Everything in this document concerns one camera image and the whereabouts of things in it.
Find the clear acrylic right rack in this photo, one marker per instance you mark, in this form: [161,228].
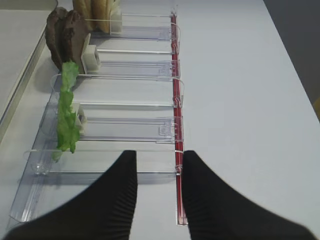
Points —
[128,104]

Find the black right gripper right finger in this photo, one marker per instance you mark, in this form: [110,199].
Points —
[216,211]

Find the white pusher block lower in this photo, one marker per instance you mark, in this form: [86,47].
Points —
[81,118]

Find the green lettuce leaf in rack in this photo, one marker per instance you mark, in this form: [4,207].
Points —
[68,133]

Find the white metal tray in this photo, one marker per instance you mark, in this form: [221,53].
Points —
[22,26]

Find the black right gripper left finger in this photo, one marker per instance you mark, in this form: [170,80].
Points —
[103,211]

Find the white pusher block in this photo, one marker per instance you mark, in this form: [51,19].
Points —
[89,56]
[116,23]
[81,118]

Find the red strip on rack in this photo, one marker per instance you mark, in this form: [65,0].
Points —
[178,119]

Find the white pusher block upper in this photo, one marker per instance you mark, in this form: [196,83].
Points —
[116,23]

